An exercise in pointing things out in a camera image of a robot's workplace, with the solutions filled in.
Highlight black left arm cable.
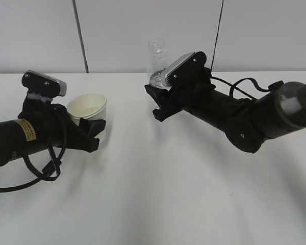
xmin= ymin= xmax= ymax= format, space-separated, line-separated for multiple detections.
xmin=0 ymin=106 xmax=68 ymax=193

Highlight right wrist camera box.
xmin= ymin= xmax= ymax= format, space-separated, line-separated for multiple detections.
xmin=161 ymin=51 xmax=207 ymax=87

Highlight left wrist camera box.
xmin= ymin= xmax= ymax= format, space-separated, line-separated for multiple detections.
xmin=21 ymin=70 xmax=67 ymax=99

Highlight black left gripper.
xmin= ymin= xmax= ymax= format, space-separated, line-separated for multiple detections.
xmin=47 ymin=104 xmax=106 ymax=153

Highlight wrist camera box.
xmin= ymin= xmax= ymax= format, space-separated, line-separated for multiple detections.
xmin=161 ymin=51 xmax=207 ymax=87
xmin=21 ymin=70 xmax=67 ymax=99

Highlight clear green-label water bottle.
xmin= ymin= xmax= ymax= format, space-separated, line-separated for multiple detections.
xmin=147 ymin=39 xmax=170 ymax=89

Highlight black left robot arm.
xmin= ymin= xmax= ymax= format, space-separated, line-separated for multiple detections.
xmin=0 ymin=104 xmax=106 ymax=167

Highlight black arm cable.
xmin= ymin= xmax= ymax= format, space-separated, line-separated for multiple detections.
xmin=0 ymin=106 xmax=68 ymax=193
xmin=210 ymin=75 xmax=284 ymax=100

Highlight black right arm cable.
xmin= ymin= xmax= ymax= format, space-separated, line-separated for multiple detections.
xmin=210 ymin=75 xmax=284 ymax=100

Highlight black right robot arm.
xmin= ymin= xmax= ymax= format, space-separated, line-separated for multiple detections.
xmin=144 ymin=68 xmax=306 ymax=153

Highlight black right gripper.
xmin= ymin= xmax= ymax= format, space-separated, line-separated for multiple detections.
xmin=144 ymin=67 xmax=216 ymax=121

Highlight white paper cup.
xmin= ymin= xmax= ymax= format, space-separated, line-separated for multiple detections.
xmin=66 ymin=92 xmax=108 ymax=143

